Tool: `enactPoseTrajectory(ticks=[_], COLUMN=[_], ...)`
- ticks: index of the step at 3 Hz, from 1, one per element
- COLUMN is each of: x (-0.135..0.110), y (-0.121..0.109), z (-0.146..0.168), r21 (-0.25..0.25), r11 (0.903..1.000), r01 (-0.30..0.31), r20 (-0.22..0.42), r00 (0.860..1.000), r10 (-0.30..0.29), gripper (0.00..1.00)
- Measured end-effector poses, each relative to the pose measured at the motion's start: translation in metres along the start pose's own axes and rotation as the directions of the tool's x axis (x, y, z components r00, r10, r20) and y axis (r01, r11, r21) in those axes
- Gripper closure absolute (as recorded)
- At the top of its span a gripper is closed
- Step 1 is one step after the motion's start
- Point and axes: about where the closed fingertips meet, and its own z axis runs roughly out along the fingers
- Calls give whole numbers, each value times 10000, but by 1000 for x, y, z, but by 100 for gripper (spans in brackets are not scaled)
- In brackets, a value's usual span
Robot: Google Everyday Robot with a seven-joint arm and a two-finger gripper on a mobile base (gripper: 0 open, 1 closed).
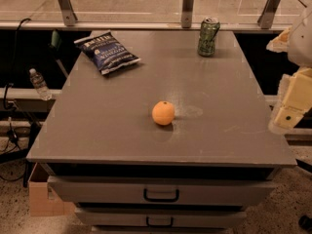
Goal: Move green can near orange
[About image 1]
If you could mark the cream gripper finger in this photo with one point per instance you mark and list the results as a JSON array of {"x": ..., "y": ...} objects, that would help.
[
  {"x": 294, "y": 100},
  {"x": 280, "y": 43}
]

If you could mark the green soda can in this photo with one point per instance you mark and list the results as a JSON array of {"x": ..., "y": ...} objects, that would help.
[{"x": 208, "y": 31}]

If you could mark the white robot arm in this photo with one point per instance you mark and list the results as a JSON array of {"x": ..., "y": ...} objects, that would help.
[{"x": 300, "y": 40}]

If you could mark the orange fruit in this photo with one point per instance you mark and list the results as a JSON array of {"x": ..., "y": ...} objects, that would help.
[{"x": 163, "y": 113}]

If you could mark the blue chip bag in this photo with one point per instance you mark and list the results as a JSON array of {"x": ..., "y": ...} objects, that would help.
[{"x": 106, "y": 52}]

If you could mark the grey drawer cabinet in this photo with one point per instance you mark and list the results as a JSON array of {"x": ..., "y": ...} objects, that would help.
[{"x": 101, "y": 147}]

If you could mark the clear plastic water bottle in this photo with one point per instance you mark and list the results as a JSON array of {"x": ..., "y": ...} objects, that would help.
[{"x": 39, "y": 84}]

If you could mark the cardboard box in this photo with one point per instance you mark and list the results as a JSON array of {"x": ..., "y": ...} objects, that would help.
[{"x": 43, "y": 200}]

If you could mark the right metal railing bracket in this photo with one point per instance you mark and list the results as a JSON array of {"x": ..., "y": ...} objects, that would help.
[{"x": 265, "y": 21}]

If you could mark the metal railing bracket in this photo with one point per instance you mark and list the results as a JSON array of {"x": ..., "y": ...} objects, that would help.
[
  {"x": 68, "y": 15},
  {"x": 187, "y": 13},
  {"x": 265, "y": 21}
]

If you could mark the middle metal railing bracket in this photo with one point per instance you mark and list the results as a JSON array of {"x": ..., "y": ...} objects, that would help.
[{"x": 187, "y": 13}]

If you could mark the top drawer black handle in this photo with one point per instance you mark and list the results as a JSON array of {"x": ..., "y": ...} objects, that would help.
[{"x": 160, "y": 196}]

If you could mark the drawer black handle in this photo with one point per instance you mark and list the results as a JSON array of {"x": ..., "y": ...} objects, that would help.
[
  {"x": 160, "y": 196},
  {"x": 159, "y": 222}
]

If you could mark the left metal railing bracket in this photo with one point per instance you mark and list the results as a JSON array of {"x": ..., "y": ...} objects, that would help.
[{"x": 68, "y": 15}]

